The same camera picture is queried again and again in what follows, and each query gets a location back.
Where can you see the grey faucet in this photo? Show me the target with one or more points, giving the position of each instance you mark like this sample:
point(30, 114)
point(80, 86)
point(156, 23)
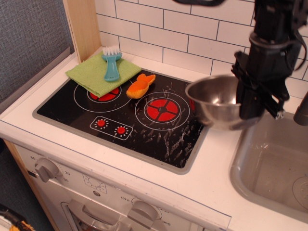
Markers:
point(301, 114)

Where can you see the right red stove knob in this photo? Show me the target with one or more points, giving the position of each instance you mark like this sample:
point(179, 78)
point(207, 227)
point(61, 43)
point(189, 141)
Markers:
point(121, 130)

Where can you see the left red stove knob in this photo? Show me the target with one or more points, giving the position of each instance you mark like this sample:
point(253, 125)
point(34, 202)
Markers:
point(101, 123)

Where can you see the orange object on floor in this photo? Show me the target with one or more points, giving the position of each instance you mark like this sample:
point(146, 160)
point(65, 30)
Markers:
point(11, 222)

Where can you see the grey timer knob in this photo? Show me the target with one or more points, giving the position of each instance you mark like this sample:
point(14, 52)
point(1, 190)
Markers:
point(46, 169)

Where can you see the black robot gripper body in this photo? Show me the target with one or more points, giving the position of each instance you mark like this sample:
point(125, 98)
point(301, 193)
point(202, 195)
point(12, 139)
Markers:
point(265, 68)

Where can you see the stainless steel pot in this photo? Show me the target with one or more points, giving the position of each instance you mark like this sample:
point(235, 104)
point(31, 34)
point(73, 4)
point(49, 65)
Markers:
point(213, 103)

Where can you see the red stove knob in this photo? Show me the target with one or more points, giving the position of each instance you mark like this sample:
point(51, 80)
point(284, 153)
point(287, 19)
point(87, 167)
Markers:
point(101, 123)
point(121, 130)

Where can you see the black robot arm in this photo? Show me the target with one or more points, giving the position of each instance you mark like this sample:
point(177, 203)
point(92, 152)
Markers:
point(275, 46)

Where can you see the orange plush carrot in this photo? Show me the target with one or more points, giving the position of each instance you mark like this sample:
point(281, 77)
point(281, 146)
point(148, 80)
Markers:
point(139, 88)

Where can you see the grey sink basin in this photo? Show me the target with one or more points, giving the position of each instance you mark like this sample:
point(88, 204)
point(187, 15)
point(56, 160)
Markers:
point(270, 166)

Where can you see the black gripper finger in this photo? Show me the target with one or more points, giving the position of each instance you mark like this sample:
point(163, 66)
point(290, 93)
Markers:
point(251, 106)
point(274, 102)

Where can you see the green dish cloth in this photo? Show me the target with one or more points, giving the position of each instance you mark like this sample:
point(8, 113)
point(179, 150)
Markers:
point(90, 74)

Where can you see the grey oven door handle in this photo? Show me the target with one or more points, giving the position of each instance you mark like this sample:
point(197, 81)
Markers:
point(90, 219)

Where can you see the blue scrub brush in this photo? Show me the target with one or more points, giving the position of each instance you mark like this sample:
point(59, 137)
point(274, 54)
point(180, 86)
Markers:
point(111, 55)

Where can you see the grey oven temperature knob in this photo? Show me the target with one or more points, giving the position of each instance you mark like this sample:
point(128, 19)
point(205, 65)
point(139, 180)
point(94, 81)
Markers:
point(143, 213)

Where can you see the black toy stovetop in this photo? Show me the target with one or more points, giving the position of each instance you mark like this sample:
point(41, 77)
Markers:
point(160, 127)

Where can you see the wooden side post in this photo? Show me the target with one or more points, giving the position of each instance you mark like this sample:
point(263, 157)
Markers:
point(83, 25)

